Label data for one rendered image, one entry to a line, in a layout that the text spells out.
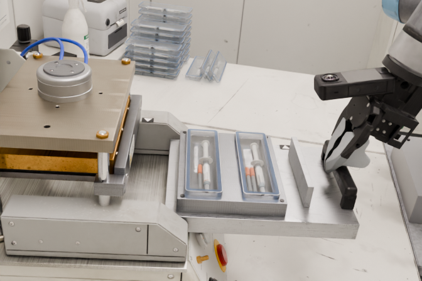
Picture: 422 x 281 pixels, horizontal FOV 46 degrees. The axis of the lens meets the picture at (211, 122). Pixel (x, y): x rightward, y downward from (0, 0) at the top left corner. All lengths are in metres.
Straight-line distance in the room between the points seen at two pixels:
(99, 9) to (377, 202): 1.04
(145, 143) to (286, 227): 0.32
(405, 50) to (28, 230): 0.58
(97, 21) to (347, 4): 1.86
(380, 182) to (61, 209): 0.85
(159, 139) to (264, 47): 2.39
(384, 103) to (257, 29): 2.48
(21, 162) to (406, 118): 0.56
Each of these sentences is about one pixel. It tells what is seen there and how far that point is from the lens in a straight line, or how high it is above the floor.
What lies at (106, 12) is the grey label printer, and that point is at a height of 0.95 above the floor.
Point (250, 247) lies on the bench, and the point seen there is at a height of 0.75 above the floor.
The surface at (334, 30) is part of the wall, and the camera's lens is 3.23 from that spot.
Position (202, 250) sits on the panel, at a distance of 0.84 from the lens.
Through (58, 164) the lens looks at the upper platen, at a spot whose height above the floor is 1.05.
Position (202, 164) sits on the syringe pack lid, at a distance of 0.80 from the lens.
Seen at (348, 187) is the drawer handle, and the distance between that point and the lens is 0.80.
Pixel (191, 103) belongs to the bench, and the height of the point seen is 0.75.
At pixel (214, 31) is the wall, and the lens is 3.27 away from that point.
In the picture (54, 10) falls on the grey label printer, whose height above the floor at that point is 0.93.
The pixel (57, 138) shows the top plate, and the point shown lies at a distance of 0.66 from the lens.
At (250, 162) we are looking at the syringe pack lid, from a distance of 0.82.
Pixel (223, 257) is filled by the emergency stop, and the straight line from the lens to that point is 0.93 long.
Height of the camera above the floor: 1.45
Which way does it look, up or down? 29 degrees down
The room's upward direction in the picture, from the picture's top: 5 degrees clockwise
